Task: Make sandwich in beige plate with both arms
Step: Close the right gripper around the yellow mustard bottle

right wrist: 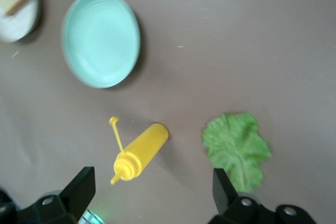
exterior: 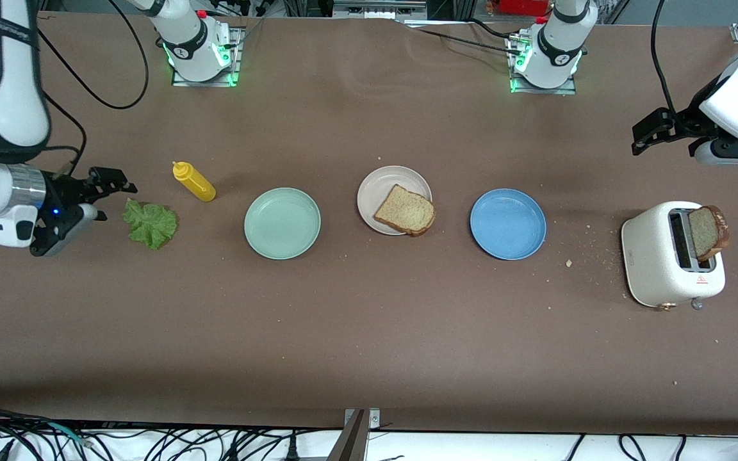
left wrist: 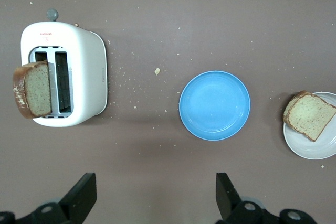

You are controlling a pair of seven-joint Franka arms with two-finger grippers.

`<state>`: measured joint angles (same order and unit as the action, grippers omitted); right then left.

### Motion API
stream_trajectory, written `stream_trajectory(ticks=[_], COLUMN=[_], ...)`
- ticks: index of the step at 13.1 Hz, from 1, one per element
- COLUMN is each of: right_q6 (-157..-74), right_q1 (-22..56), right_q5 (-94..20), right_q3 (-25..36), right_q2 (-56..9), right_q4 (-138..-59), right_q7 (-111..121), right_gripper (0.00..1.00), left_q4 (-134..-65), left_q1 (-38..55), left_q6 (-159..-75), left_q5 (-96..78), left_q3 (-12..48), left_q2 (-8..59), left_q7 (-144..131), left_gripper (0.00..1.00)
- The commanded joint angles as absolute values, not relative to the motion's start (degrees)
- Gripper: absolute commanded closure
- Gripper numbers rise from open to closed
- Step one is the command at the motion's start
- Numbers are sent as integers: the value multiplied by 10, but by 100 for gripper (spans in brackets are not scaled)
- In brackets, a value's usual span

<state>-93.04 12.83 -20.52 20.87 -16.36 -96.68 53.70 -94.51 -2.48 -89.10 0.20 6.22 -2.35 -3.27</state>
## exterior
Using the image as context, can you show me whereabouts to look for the light brown bread slice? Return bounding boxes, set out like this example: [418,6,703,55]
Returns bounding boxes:
[373,184,437,238]

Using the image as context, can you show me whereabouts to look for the thin black table cable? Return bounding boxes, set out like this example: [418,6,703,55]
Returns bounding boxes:
[401,18,525,60]

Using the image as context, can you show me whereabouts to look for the green lettuce leaf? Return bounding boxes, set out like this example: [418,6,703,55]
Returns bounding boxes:
[122,198,179,251]

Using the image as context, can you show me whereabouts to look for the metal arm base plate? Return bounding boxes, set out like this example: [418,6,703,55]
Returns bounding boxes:
[507,32,578,95]
[170,24,245,88]

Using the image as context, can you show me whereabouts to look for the beige round plate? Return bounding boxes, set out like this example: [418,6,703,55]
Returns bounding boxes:
[356,165,433,236]

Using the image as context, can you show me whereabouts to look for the dark crust bread slice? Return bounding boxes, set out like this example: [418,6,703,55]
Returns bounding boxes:
[687,205,731,262]

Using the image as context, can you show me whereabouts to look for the mint green round plate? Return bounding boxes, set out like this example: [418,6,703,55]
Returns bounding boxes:
[243,187,322,261]

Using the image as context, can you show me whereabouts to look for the metal table edge bracket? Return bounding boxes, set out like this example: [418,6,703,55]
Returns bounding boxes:
[343,408,382,431]

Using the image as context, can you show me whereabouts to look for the red box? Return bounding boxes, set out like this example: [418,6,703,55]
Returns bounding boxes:
[496,0,554,17]

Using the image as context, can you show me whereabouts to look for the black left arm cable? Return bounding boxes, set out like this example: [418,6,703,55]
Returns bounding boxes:
[649,0,678,115]

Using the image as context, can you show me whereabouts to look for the white toaster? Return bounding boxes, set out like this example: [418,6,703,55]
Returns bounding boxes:
[621,201,726,311]

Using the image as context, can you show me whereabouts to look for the grey aluminium beam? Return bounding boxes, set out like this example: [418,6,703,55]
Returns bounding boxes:
[325,410,370,461]

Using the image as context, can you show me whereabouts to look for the tangled black floor cables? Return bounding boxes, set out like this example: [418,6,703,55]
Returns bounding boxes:
[0,403,344,461]

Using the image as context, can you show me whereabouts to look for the yellow mustard squeeze bottle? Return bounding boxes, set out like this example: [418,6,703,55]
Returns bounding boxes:
[172,161,217,203]

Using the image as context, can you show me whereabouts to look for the looped black floor cables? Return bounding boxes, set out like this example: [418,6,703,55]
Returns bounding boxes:
[564,433,690,461]

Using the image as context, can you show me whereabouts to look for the teal cable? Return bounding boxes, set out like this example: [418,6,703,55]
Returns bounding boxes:
[47,421,91,448]

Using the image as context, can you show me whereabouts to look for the blue round plate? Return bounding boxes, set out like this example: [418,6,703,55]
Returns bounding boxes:
[470,188,547,261]

